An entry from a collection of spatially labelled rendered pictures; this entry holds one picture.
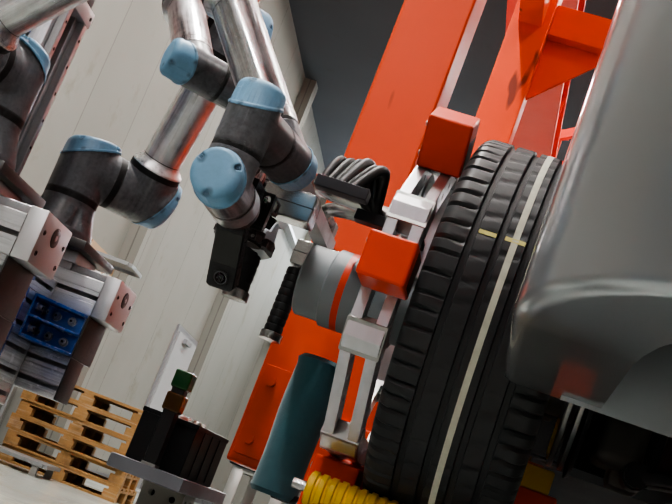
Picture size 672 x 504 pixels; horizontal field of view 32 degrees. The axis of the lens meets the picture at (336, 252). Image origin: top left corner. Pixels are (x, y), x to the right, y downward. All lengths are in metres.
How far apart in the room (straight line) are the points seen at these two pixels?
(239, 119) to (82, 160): 0.93
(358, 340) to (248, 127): 0.37
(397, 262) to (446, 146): 0.28
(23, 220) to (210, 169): 0.46
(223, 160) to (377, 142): 1.10
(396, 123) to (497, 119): 2.10
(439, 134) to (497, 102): 2.89
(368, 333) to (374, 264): 0.12
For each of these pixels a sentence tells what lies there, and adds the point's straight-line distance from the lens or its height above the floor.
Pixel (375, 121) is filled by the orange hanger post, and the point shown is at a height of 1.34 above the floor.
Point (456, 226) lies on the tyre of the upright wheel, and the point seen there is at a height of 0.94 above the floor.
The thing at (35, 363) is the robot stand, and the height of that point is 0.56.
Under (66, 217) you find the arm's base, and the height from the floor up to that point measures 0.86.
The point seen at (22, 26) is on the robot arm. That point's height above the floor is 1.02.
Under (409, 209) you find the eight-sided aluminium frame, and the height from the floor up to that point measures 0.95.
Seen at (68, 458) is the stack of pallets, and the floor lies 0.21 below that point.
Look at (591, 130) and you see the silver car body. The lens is 1.24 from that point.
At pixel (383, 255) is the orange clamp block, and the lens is 1.69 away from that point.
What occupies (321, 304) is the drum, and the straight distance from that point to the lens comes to 1.99.
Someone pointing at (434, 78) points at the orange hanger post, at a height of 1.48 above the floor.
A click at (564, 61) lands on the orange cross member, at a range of 4.94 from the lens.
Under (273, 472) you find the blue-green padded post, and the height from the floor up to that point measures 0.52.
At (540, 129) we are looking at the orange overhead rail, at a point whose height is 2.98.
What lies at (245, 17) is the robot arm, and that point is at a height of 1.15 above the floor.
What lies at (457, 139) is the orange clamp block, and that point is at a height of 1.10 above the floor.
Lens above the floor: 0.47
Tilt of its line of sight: 12 degrees up
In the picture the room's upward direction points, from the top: 21 degrees clockwise
